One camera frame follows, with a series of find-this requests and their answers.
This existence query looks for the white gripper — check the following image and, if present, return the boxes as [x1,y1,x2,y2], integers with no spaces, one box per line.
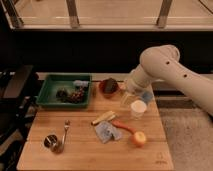
[120,82,144,106]

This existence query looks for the silver metal fork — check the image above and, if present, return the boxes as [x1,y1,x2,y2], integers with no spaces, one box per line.
[61,120,70,150]

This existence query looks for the small metal cup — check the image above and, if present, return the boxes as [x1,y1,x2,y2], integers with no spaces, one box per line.
[44,134,62,153]

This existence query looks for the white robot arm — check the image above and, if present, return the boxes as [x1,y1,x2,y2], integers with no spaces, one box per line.
[124,45,213,117]

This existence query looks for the small blue cup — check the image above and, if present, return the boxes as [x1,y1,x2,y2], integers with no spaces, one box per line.
[141,91,153,103]

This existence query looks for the red bowl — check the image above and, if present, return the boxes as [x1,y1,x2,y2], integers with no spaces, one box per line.
[99,80,118,98]

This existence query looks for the yellow banana toy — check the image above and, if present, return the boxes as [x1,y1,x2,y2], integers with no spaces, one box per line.
[91,111,116,125]

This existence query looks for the orange carrot toy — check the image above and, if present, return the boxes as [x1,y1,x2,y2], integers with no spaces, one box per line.
[111,120,135,134]

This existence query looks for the wooden cutting board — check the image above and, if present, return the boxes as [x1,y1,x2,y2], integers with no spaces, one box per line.
[17,84,174,171]

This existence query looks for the blue cloth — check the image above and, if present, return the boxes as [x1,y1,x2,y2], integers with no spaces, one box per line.
[95,121,122,143]

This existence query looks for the yellow red apple toy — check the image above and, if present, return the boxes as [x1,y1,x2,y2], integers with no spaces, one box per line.
[131,131,147,147]

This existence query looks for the light blue object in tray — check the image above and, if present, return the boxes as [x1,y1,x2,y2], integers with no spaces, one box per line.
[73,80,89,87]

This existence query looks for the dark grapes toy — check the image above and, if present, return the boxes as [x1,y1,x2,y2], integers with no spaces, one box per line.
[68,88,85,103]

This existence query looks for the dark green vegetable toy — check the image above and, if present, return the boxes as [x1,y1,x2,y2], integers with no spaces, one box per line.
[56,88,68,102]

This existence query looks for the green plastic tray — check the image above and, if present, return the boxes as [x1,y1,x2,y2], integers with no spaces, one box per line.
[36,74,92,109]

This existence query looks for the black equipment on left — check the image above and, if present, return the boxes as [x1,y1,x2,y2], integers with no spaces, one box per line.
[0,65,38,171]

